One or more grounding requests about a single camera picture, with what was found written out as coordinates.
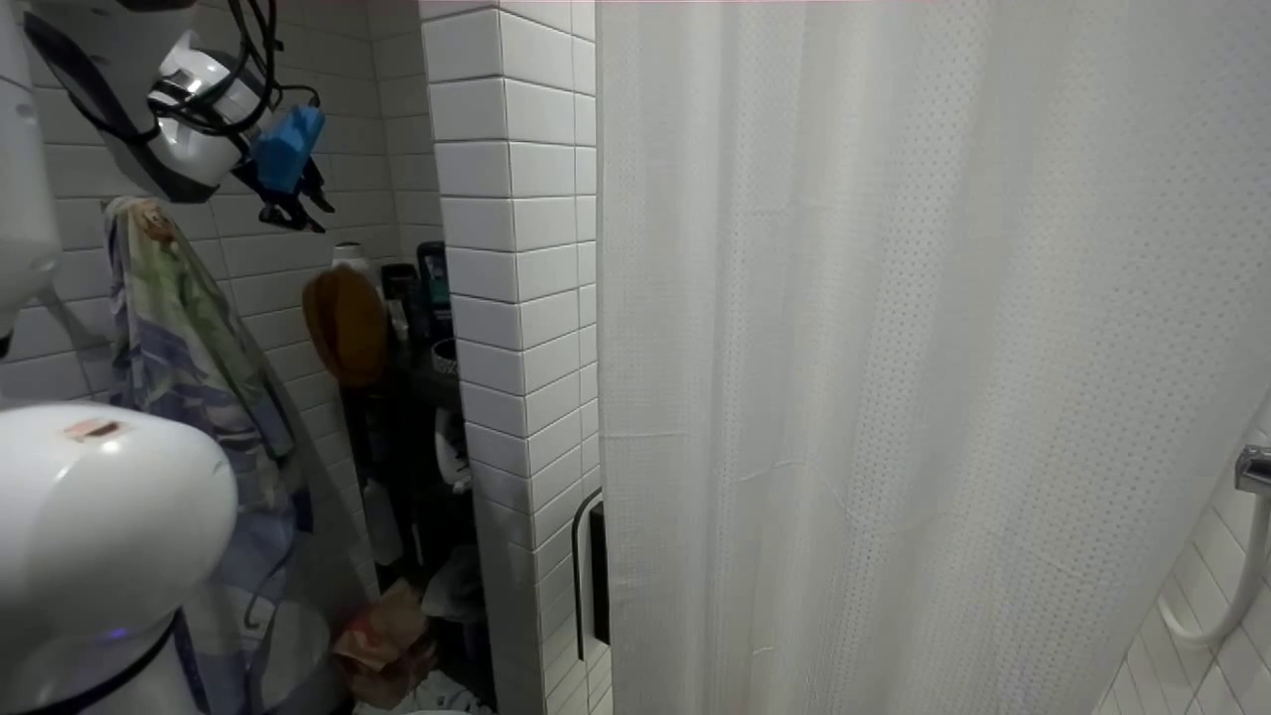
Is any white shower curtain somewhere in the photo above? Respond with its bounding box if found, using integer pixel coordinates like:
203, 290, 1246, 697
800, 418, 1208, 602
591, 0, 1271, 715

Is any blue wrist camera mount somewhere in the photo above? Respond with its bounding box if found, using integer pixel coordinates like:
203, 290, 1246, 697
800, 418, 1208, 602
250, 95, 336, 204

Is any floral multicolour towel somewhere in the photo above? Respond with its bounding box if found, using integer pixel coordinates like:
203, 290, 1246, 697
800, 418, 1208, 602
100, 193, 386, 715

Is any black shelf unit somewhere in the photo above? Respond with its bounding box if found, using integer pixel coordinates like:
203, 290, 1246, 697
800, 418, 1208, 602
330, 339, 500, 707

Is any yellow knit beanie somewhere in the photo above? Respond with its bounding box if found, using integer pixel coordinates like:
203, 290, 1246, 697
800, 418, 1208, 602
299, 258, 394, 393

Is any dark slim bottle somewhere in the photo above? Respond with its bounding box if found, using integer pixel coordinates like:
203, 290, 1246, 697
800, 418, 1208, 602
378, 258, 426, 347

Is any dark green bottle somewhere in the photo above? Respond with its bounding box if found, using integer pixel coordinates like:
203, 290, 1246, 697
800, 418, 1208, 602
412, 234, 460, 352

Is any white shower hose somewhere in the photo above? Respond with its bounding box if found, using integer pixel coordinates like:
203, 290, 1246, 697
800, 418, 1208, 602
1162, 484, 1271, 646

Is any brown paper bag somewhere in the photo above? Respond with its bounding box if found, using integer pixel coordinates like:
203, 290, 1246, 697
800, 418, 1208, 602
330, 580, 440, 707

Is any grey cloth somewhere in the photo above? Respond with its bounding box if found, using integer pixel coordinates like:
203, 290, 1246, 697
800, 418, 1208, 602
422, 541, 494, 626

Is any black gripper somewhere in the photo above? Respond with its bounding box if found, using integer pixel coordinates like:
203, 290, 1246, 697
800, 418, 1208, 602
244, 122, 340, 237

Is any black handle with chrome bracket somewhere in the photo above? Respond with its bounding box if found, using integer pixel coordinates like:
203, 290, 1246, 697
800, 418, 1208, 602
570, 484, 618, 662

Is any chrome shower faucet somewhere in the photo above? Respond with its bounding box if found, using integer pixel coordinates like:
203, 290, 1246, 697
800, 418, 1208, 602
1236, 434, 1271, 495

